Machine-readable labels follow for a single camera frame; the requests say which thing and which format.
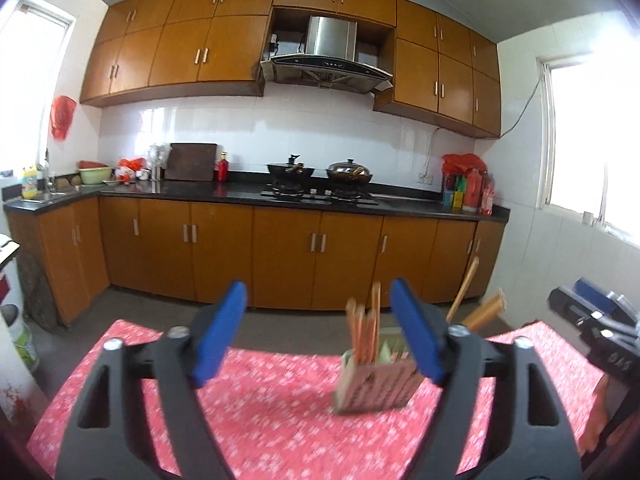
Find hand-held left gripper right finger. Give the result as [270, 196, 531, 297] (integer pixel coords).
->
[390, 278, 584, 480]

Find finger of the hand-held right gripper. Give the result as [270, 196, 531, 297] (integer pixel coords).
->
[574, 277, 640, 332]
[547, 286, 640, 376]

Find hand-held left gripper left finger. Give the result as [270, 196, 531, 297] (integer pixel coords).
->
[59, 281, 249, 480]

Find perforated beige utensil holder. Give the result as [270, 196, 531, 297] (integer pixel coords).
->
[334, 327, 423, 416]

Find person's right hand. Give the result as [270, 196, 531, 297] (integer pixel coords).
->
[581, 375, 609, 454]

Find long thin wooden stick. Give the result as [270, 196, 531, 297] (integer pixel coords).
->
[446, 256, 480, 322]

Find brown lower kitchen cabinets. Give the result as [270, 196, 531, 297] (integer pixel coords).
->
[6, 195, 507, 323]

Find red floral tablecloth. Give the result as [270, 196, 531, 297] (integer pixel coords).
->
[27, 319, 622, 480]

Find black kitchen countertop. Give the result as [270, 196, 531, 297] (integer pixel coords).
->
[4, 170, 511, 222]

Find large side window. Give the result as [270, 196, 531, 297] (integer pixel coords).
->
[537, 50, 640, 242]

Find condiment bottles in red bag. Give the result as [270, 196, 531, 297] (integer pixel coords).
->
[441, 154, 496, 216]

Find black gas stove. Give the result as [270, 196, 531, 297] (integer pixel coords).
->
[261, 184, 380, 206]

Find dark wooden cutting board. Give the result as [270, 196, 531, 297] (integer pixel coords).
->
[165, 143, 218, 182]

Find wok with glass lid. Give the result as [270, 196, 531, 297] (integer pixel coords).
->
[326, 158, 374, 184]

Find steel cutlery cup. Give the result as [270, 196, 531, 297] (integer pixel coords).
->
[148, 144, 171, 182]

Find dark sack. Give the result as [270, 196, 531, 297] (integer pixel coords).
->
[17, 250, 59, 334]

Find red plastic bags on counter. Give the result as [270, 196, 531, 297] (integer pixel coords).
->
[116, 157, 149, 182]

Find white plastic bucket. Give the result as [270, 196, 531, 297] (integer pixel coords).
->
[0, 305, 41, 374]

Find green basin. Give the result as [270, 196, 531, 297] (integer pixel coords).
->
[78, 161, 114, 185]

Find sink faucet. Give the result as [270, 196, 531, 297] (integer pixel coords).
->
[42, 149, 57, 194]

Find yellow dish soap bottle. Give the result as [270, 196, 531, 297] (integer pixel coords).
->
[21, 165, 40, 199]

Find hanging red plastic bag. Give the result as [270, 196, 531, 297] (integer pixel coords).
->
[50, 95, 77, 141]

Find steel range hood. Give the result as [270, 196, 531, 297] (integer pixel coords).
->
[260, 16, 394, 95]

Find window beside sink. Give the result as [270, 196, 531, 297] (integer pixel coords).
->
[0, 2, 76, 172]

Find black wok with handle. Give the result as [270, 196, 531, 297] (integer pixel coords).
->
[266, 154, 317, 182]

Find white wall cable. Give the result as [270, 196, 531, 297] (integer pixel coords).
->
[427, 75, 543, 177]

